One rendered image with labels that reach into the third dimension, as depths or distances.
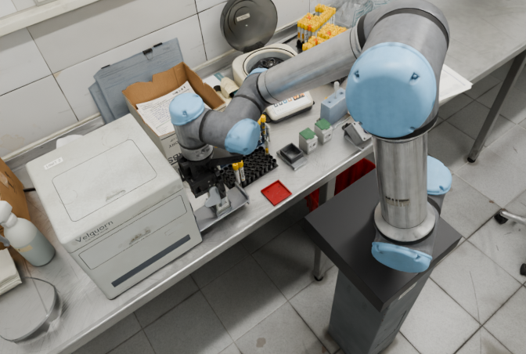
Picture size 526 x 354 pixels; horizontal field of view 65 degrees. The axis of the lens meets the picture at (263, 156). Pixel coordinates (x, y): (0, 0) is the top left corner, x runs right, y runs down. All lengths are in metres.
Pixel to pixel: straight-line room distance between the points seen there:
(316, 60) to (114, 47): 0.84
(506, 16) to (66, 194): 1.85
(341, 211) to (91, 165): 0.64
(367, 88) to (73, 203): 0.68
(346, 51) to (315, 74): 0.08
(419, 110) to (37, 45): 1.12
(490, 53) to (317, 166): 0.90
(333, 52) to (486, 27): 1.34
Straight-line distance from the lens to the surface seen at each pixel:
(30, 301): 1.29
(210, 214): 1.19
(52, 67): 1.44
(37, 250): 1.26
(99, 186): 0.99
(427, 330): 2.07
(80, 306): 1.22
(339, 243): 1.09
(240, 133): 0.83
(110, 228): 0.97
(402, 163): 0.69
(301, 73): 0.81
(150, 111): 1.49
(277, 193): 1.25
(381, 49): 0.58
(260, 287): 2.07
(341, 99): 1.39
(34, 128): 1.54
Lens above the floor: 1.89
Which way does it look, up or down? 49 degrees down
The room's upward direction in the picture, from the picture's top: 5 degrees counter-clockwise
